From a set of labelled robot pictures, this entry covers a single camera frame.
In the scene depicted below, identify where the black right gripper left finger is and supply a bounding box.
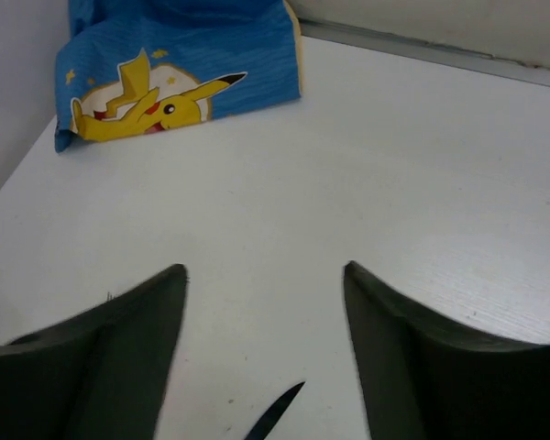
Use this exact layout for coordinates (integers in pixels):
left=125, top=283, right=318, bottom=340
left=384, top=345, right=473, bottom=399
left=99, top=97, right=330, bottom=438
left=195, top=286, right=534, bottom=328
left=0, top=264, right=187, bottom=439

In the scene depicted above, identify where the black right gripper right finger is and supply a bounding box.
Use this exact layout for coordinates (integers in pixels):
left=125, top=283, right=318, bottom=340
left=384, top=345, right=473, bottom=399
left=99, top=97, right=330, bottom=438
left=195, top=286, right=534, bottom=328
left=343, top=262, right=550, bottom=439

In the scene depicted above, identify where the pink handled table knife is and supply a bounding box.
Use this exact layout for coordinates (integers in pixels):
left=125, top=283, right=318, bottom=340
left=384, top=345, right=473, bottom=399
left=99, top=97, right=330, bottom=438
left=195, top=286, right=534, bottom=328
left=244, top=381, right=305, bottom=440

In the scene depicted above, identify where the blue Pikachu placemat cloth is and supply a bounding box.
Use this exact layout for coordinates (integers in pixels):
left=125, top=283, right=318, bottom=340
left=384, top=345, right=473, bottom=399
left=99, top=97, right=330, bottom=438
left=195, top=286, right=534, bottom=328
left=54, top=0, right=303, bottom=152

